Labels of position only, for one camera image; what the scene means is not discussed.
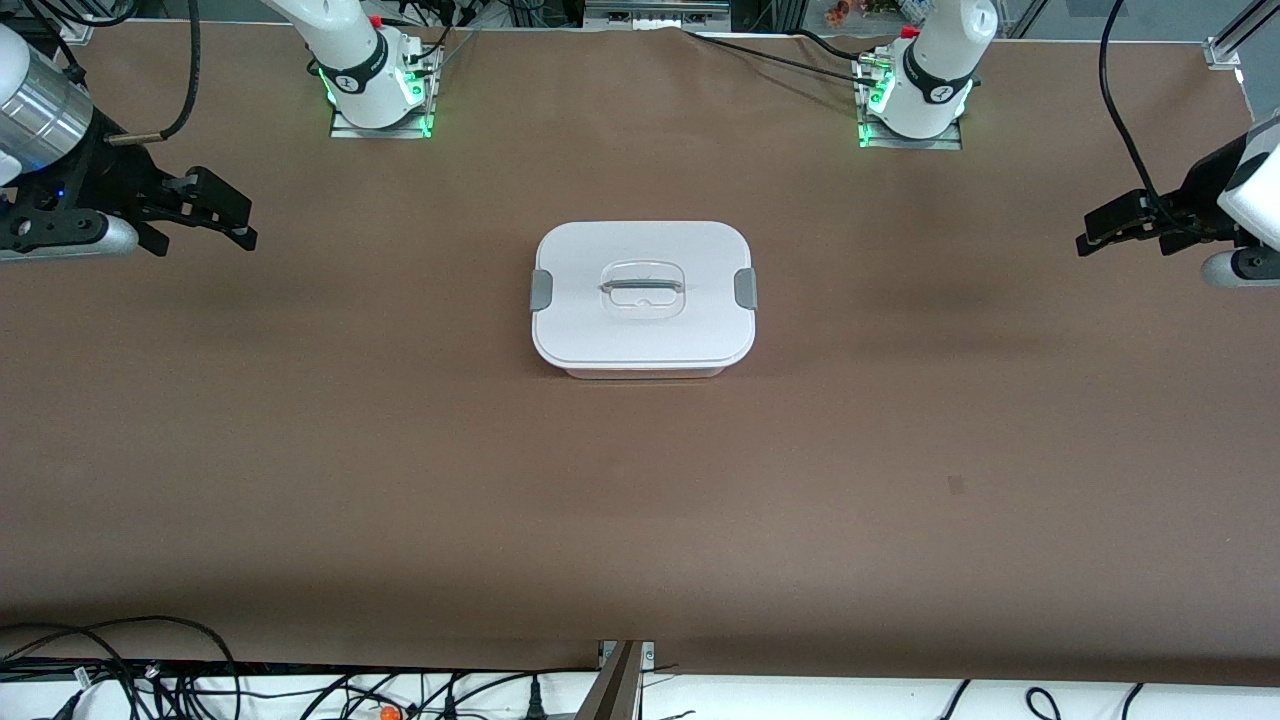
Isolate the white lid with grey clips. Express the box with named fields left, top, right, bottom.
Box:
left=530, top=220, right=758, bottom=369

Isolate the pink plastic storage box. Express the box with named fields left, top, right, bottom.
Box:
left=560, top=362, right=731, bottom=381

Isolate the grey metal equipment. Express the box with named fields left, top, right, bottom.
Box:
left=583, top=0, right=731, bottom=31

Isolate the brown table cover sheet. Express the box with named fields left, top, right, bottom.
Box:
left=0, top=20, right=1280, bottom=691

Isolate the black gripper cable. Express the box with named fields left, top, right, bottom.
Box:
left=105, top=0, right=201, bottom=146
left=1098, top=0, right=1201, bottom=236

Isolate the black looping floor cable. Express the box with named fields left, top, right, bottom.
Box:
left=0, top=615, right=243, bottom=720

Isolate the black cable lying on table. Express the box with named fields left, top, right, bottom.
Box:
left=683, top=30, right=886, bottom=89

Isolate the aluminium frame post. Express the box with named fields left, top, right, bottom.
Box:
left=575, top=640, right=656, bottom=720

